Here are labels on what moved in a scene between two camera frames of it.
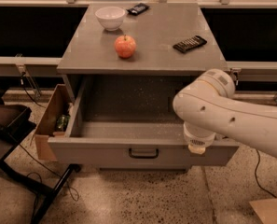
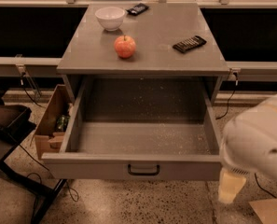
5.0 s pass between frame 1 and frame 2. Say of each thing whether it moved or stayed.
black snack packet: stayed
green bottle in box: stayed
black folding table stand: stayed
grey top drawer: moved
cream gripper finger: moved
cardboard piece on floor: stayed
